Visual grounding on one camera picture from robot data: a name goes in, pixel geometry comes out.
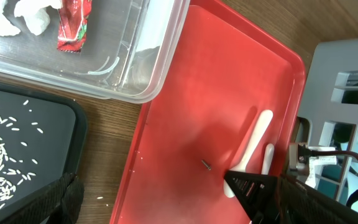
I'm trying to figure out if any white plastic fork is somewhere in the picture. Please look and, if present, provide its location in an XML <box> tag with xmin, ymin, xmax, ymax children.
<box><xmin>261</xmin><ymin>143</ymin><xmax>275</xmax><ymax>175</ymax></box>

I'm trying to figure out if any red serving tray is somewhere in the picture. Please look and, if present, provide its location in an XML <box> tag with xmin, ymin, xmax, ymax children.
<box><xmin>111</xmin><ymin>1</ymin><xmax>305</xmax><ymax>223</ymax></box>

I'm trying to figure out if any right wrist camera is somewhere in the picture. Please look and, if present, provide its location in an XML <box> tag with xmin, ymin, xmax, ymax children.
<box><xmin>287</xmin><ymin>142</ymin><xmax>338</xmax><ymax>189</ymax></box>

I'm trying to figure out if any grey dishwasher rack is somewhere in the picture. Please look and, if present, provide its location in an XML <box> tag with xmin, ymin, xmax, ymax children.
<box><xmin>295</xmin><ymin>37</ymin><xmax>358</xmax><ymax>203</ymax></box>

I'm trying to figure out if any white tissue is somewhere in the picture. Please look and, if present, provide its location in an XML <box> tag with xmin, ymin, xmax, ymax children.
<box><xmin>0</xmin><ymin>0</ymin><xmax>63</xmax><ymax>37</ymax></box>

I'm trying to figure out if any small metal screw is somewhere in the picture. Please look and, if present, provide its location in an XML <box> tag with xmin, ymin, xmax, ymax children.
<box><xmin>201</xmin><ymin>159</ymin><xmax>211</xmax><ymax>170</ymax></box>

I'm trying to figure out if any white plastic spoon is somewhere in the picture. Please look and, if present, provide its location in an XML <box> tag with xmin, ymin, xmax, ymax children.
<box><xmin>223</xmin><ymin>109</ymin><xmax>274</xmax><ymax>199</ymax></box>

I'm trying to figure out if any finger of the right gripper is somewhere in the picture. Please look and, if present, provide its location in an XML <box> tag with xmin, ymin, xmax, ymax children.
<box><xmin>224</xmin><ymin>170</ymin><xmax>278</xmax><ymax>224</ymax></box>

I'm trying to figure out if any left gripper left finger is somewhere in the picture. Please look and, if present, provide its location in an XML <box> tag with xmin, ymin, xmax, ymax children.
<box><xmin>0</xmin><ymin>173</ymin><xmax>85</xmax><ymax>224</ymax></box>

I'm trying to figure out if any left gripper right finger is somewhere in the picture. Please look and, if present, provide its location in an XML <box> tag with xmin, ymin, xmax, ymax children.
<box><xmin>277</xmin><ymin>175</ymin><xmax>358</xmax><ymax>224</ymax></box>

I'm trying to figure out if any clear plastic bin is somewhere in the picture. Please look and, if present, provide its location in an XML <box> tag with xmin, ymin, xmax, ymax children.
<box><xmin>0</xmin><ymin>0</ymin><xmax>190</xmax><ymax>103</ymax></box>

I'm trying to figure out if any black waste tray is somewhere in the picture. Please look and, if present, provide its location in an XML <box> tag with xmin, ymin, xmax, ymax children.
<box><xmin>0</xmin><ymin>83</ymin><xmax>88</xmax><ymax>208</ymax></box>

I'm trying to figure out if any red snack wrapper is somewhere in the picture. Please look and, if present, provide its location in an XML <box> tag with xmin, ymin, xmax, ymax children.
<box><xmin>57</xmin><ymin>0</ymin><xmax>93</xmax><ymax>52</ymax></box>

